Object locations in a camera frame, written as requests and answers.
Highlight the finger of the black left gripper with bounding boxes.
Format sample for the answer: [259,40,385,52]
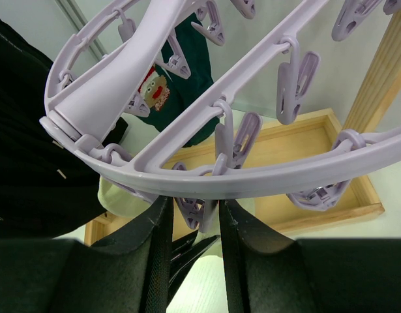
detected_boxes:
[168,230,220,293]

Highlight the wooden rack base tray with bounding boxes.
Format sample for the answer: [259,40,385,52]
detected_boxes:
[84,108,386,247]

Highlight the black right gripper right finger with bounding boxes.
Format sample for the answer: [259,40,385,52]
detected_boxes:
[219,200,401,312]

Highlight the cream sock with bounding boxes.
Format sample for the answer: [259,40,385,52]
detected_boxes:
[97,176,158,218]
[166,221,229,313]

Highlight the wooden rack right post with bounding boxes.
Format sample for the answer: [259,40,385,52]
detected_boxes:
[343,9,401,132]

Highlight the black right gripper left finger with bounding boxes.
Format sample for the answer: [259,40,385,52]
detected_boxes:
[0,196,173,312]

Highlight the green christmas sock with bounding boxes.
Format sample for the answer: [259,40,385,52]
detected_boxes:
[138,14,214,132]

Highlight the black shorts on hanger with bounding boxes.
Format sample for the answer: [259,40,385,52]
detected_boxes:
[0,19,105,239]

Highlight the purple round clip hanger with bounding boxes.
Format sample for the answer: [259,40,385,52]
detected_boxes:
[40,1,401,210]

